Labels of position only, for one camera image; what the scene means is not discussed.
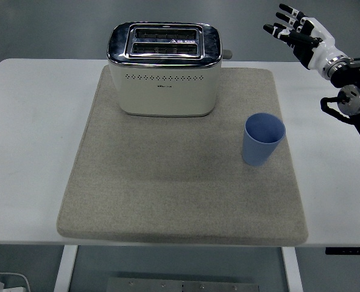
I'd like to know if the cream and chrome toaster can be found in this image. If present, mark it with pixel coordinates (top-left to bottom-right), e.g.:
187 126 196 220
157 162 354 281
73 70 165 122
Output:
107 21 233 118

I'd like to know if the white table leg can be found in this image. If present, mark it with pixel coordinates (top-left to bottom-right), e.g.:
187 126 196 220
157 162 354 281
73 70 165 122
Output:
281 246 304 292
53 245 79 292

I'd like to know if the black table control panel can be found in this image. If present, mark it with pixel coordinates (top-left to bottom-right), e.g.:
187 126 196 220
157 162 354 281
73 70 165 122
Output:
325 247 360 256

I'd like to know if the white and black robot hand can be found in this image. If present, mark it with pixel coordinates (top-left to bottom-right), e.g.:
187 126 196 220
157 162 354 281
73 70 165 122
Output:
263 2 349 74

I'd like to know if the white power strip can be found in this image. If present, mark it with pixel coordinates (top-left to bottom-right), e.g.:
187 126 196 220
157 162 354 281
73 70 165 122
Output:
0 272 31 292

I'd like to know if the blue plastic cup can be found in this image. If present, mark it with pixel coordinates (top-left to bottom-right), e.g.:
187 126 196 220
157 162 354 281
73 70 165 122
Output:
241 113 286 167

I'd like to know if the beige fabric mat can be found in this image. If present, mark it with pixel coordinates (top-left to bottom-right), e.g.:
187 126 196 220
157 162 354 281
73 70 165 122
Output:
56 66 309 246

